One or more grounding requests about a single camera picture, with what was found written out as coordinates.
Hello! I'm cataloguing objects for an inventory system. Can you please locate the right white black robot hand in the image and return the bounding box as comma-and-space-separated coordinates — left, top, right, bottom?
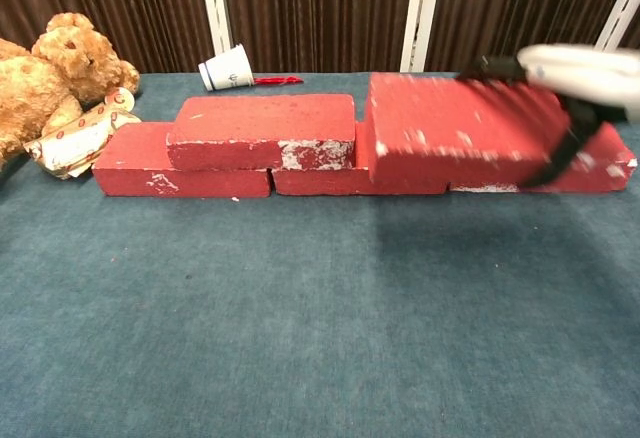
457, 43, 640, 189

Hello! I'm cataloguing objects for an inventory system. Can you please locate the red brick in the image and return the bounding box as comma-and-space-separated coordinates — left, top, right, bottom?
91, 121, 274, 198
364, 71, 574, 184
269, 120, 451, 197
447, 122, 639, 194
165, 93, 357, 171

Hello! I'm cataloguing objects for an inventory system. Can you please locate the small red tassel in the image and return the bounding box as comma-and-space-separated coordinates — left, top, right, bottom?
252, 74, 305, 86

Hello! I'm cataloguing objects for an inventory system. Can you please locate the blue felt table cover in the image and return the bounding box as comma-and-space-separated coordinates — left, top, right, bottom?
0, 71, 640, 438

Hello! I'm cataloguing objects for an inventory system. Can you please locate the white paper cup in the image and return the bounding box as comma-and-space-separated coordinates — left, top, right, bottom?
197, 43, 255, 92

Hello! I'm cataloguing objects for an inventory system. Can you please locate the round paper tag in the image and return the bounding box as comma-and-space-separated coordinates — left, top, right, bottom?
99, 86, 136, 112

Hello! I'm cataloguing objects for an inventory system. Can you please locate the cream red printed wrapper packet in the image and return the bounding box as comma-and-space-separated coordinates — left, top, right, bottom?
22, 102, 144, 180

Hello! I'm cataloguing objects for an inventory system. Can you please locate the brown teddy bear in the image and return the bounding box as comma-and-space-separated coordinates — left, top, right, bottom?
0, 11, 141, 169

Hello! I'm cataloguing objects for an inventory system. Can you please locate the white partition post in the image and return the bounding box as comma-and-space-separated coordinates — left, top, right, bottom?
197, 0, 234, 57
399, 0, 444, 73
594, 0, 640, 52

